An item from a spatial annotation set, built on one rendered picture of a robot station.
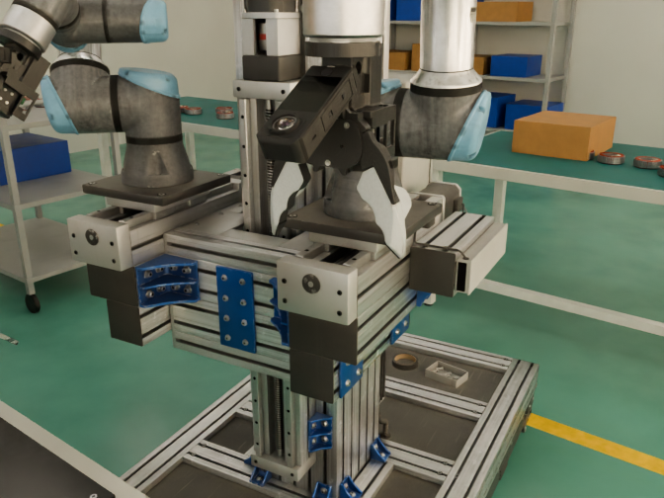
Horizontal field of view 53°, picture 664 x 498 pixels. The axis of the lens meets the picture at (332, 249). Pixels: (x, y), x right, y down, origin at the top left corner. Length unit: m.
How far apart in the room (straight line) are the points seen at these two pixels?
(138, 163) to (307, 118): 0.88
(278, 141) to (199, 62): 7.79
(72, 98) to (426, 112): 0.70
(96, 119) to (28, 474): 0.69
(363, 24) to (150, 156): 0.87
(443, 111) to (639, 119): 5.97
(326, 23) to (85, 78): 0.88
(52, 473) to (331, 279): 0.49
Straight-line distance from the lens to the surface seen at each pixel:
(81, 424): 2.58
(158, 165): 1.42
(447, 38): 1.07
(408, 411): 2.12
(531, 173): 2.87
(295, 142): 0.55
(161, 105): 1.40
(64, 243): 3.88
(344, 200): 1.14
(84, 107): 1.41
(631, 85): 6.99
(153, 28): 1.29
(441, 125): 1.08
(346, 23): 0.61
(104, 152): 4.90
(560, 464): 2.36
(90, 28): 1.29
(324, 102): 0.58
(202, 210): 1.50
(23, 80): 1.20
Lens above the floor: 1.38
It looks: 20 degrees down
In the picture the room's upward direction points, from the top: straight up
